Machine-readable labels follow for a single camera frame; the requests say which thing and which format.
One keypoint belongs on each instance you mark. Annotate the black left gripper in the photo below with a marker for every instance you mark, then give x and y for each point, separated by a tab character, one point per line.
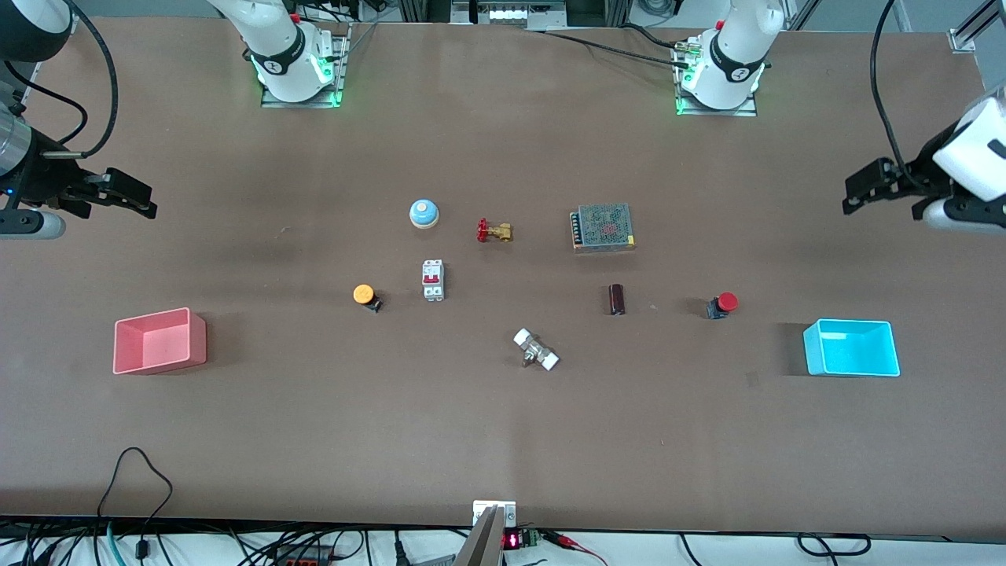
920	171

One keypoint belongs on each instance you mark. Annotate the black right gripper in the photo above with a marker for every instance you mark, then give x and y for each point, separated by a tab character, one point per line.
45	179

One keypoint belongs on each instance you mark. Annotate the red push button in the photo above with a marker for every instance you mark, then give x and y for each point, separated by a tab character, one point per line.
727	301

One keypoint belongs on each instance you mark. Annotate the yellow push button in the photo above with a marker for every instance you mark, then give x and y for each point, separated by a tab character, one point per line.
363	294

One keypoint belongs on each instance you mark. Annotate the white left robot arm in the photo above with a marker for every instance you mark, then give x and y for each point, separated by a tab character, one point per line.
739	55

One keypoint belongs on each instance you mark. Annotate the pink plastic bin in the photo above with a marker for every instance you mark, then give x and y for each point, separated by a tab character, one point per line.
196	338

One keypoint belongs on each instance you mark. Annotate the cyan plastic bin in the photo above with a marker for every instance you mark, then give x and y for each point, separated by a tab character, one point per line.
813	354

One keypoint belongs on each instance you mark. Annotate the metal mesh power supply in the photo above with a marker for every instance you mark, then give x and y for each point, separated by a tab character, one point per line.
605	228

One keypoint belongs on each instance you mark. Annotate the brown cylindrical capacitor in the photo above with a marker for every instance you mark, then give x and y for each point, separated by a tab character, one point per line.
617	299

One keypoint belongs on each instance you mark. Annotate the blue call bell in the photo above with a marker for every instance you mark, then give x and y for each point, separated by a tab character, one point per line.
424	214

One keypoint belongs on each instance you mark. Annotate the white circuit breaker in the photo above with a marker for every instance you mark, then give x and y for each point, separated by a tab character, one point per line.
433	280

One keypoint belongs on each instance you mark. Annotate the metal fitting with white caps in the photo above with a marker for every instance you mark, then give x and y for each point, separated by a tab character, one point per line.
534	350

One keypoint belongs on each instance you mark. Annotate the grey device with white lights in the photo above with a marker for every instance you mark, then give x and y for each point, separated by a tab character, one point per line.
507	14

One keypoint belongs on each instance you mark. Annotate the red alligator clip lead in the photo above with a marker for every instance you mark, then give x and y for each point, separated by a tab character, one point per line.
570	541

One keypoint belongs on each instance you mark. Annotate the red digit display module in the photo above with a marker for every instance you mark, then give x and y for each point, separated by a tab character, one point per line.
512	541

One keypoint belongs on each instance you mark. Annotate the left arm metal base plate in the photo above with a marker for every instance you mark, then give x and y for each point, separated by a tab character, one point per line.
747	112

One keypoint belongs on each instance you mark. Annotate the aluminium frame post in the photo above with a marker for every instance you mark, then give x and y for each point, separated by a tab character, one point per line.
963	39

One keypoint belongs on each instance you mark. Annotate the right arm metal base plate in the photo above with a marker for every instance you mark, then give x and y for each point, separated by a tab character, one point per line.
338	94

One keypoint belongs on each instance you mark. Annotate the aluminium camera mount pole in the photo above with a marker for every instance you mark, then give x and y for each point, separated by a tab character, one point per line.
483	542

